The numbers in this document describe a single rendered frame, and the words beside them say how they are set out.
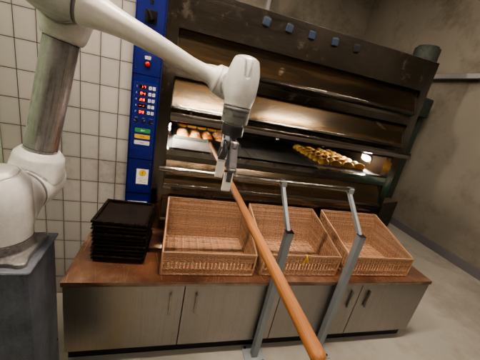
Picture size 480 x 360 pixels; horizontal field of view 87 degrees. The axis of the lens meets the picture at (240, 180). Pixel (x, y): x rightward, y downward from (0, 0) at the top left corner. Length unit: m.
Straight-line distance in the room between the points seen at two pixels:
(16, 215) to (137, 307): 0.90
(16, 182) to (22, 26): 1.08
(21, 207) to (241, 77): 0.75
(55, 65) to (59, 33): 0.09
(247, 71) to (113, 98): 1.07
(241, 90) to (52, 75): 0.59
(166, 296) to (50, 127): 1.02
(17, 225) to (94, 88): 0.99
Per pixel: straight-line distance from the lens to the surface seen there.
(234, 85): 0.82
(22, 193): 0.97
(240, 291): 1.66
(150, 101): 1.68
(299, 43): 1.88
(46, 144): 1.09
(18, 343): 1.21
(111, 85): 1.74
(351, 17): 6.80
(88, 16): 0.85
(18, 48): 1.88
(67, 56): 1.04
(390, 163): 2.48
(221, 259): 1.54
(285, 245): 1.47
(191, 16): 1.73
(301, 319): 0.60
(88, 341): 1.86
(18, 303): 1.09
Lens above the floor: 1.60
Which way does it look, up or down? 18 degrees down
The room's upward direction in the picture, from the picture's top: 12 degrees clockwise
